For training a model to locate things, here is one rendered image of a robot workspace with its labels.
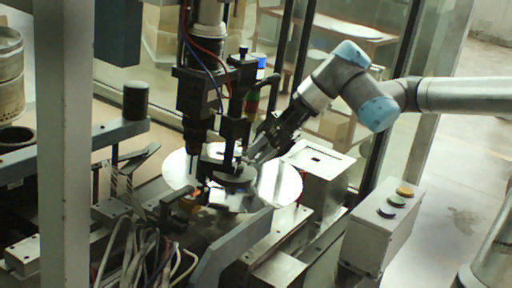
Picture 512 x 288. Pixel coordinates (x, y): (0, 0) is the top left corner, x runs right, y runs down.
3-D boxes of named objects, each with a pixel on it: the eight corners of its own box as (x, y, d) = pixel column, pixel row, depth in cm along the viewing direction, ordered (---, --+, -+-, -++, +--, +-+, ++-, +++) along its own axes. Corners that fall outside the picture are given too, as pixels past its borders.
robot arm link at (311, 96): (314, 74, 118) (340, 100, 117) (300, 89, 119) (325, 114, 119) (306, 75, 111) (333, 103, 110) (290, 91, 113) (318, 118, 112)
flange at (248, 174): (258, 187, 121) (260, 178, 120) (210, 183, 119) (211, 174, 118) (254, 164, 131) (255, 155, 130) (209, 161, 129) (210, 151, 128)
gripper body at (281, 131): (252, 130, 115) (290, 90, 111) (265, 125, 123) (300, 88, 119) (276, 155, 115) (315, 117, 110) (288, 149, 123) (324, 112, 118)
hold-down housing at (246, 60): (232, 131, 117) (244, 41, 108) (247, 139, 114) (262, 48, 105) (214, 137, 113) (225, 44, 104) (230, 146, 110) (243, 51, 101)
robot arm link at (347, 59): (366, 60, 105) (340, 32, 108) (327, 99, 109) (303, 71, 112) (380, 68, 111) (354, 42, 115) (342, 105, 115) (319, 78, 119)
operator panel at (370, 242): (376, 219, 156) (389, 174, 150) (412, 234, 151) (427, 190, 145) (336, 262, 134) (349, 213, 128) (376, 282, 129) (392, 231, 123)
